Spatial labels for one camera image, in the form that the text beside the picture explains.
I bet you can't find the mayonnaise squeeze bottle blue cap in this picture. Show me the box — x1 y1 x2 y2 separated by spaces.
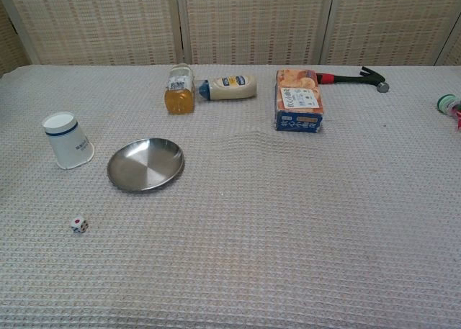
197 74 258 102

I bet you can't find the clear bottle with yellow liquid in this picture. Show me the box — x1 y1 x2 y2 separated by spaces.
164 63 196 116

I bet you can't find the white paper cup blue band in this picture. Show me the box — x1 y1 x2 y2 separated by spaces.
42 112 96 171

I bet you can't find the orange and blue cardboard box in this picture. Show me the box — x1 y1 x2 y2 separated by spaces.
274 68 324 132

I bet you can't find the white die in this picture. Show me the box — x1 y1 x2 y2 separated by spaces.
71 216 89 234

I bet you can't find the woven bamboo folding screen panel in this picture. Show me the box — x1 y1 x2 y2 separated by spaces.
0 0 184 67
177 0 336 66
320 0 461 67

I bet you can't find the green and red plastic object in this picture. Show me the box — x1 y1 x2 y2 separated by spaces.
437 94 461 130

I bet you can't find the beige waffle weave tablecloth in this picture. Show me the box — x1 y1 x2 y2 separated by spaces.
0 63 461 329

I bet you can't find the silver metal plate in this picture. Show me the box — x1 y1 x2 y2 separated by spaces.
106 138 186 194

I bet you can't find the claw hammer red black handle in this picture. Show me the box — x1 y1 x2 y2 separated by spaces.
315 66 390 94

